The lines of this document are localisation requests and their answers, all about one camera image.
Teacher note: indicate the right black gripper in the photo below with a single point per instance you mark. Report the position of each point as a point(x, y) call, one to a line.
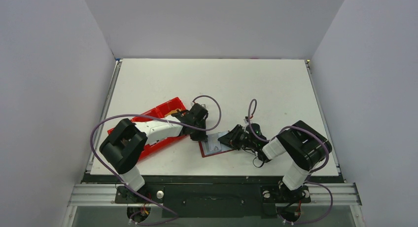
point(237, 138)

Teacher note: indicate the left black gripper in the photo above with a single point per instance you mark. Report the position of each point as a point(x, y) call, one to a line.
point(188, 117)

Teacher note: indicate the red leather card holder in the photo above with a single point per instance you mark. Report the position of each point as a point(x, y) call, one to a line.
point(213, 140)

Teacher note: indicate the grey credit card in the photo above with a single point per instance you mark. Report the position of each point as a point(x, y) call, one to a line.
point(211, 149)

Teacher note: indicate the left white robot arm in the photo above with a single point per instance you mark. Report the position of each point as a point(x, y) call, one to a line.
point(130, 173)

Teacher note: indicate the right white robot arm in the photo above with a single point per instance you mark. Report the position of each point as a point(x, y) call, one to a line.
point(308, 149)

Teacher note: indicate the gold credit card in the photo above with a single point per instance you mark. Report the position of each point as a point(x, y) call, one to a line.
point(171, 114)

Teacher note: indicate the red plastic tray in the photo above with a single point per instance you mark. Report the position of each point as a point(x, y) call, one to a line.
point(135, 138)

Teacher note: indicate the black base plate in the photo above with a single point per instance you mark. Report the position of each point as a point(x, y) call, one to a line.
point(208, 196)

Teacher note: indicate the aluminium frame rail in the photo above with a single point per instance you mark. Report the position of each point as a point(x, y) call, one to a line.
point(103, 195)

